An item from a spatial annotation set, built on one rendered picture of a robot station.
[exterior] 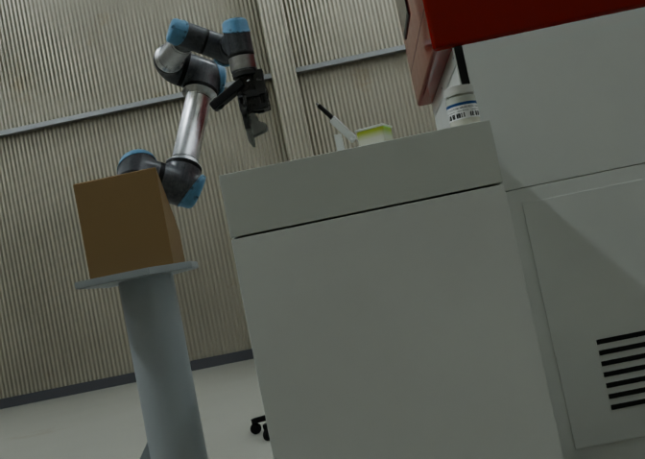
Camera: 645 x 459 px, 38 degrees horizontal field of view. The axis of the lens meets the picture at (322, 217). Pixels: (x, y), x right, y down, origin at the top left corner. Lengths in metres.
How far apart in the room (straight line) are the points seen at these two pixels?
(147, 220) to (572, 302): 1.19
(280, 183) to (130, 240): 0.73
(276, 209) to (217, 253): 9.39
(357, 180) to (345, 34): 9.63
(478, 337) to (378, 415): 0.28
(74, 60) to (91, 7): 0.71
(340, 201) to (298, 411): 0.48
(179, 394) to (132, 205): 0.55
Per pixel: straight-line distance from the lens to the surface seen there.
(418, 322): 2.11
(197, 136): 3.01
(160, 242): 2.71
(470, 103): 2.18
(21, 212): 12.17
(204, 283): 11.52
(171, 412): 2.73
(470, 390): 2.13
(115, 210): 2.75
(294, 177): 2.12
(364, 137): 2.31
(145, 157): 2.93
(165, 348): 2.72
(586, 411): 2.53
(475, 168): 2.13
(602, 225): 2.52
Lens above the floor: 0.67
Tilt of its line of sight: 4 degrees up
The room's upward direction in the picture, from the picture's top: 11 degrees counter-clockwise
